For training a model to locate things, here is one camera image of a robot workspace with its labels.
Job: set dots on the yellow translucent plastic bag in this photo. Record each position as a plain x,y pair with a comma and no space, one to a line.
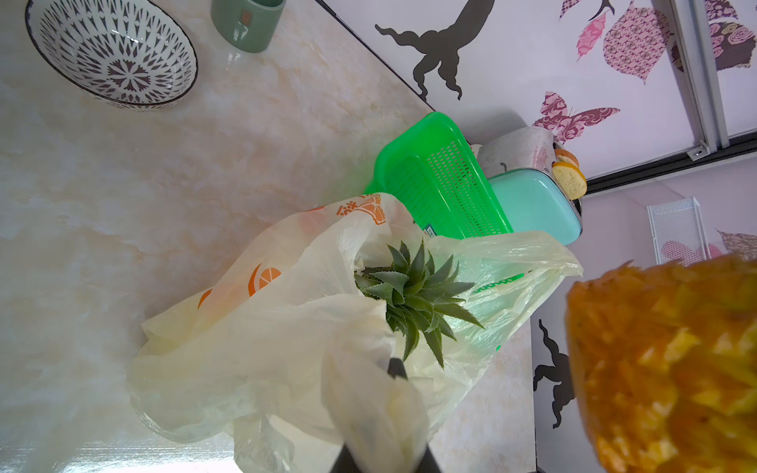
285,350

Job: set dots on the green ceramic cup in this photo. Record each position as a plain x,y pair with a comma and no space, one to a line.
249,25

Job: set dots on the white wire shelf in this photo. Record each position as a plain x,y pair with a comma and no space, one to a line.
678,232

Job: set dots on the back aluminium rail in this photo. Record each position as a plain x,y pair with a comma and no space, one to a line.
698,58

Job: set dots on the orange pineapple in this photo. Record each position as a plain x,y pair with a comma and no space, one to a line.
663,363

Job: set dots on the green plastic basket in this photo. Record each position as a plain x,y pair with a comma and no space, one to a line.
432,171

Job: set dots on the patterned white bowl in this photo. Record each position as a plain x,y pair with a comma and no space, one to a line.
131,54

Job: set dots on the bread slice in toaster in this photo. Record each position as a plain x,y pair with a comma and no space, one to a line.
571,180

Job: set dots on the green-yellow pineapple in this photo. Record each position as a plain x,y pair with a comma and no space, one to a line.
420,297

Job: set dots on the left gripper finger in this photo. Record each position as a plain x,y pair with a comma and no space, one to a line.
396,369

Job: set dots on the mint green toaster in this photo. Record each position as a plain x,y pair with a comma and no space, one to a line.
518,166

